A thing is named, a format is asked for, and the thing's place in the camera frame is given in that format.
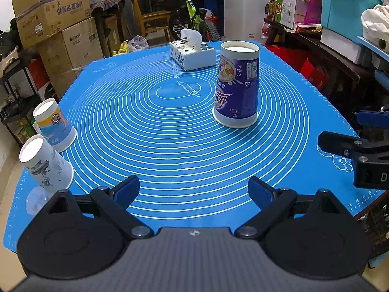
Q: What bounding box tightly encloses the pink plastic bag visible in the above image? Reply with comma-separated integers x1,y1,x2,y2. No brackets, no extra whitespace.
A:
305,0,323,25

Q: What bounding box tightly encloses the teal plastic storage bin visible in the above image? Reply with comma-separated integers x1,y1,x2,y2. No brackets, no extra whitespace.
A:
318,0,385,44

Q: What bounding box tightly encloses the wooden chair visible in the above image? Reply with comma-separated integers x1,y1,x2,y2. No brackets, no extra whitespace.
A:
127,0,172,41

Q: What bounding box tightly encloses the black utility cart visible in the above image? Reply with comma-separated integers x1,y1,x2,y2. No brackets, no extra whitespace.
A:
0,57,47,147

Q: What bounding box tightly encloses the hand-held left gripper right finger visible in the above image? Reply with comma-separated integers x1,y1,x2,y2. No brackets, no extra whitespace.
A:
235,176,353,240

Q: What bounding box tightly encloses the green white carton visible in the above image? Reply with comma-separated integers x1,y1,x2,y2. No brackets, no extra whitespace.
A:
275,0,297,30

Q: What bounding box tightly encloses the white plastic bag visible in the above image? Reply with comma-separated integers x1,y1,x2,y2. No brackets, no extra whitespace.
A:
128,35,150,51

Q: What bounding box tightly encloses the white foam box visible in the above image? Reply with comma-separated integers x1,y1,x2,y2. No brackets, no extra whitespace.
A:
320,27,365,65

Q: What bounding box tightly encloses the white chest freezer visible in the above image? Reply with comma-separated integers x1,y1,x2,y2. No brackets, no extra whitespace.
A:
223,0,272,42

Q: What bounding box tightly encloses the light blue plastic crate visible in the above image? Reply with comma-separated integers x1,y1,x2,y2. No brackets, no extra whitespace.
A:
357,36,389,89

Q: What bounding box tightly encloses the white grey-print paper cup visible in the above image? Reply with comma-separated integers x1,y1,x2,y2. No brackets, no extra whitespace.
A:
19,134,75,194

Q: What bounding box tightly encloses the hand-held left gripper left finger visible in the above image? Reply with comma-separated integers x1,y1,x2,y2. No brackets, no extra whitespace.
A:
39,175,154,240

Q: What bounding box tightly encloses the blue silicone baking mat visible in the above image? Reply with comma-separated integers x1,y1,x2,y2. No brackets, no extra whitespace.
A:
3,40,386,254

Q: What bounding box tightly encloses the yellow blue paper cup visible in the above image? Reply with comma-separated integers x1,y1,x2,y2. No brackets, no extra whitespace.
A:
32,99,77,153

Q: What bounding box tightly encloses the white blue tissue box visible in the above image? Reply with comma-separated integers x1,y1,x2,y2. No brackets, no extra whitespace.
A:
169,28,217,71

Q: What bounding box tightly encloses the dark wooden side table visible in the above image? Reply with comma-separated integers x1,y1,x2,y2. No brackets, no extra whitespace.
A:
263,18,376,101

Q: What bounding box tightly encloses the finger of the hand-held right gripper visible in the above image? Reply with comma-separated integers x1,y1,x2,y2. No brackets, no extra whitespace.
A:
356,109,389,142
318,131,367,159

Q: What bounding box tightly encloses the green black bicycle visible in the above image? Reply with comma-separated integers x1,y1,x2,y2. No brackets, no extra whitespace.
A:
146,0,221,42

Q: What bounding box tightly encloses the tall cardboard box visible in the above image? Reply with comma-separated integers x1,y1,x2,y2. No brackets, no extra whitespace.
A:
37,17,104,74

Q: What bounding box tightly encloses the yellow plastic toy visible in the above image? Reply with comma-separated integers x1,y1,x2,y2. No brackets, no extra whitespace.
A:
112,40,131,56

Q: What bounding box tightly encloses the large open cardboard box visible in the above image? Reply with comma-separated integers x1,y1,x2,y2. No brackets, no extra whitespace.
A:
11,0,92,50

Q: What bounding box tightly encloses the tall purple paper cup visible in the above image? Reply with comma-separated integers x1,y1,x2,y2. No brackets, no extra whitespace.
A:
212,40,261,128

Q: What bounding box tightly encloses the white cloth bundle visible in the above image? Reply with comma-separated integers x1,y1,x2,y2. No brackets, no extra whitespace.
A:
361,4,389,53

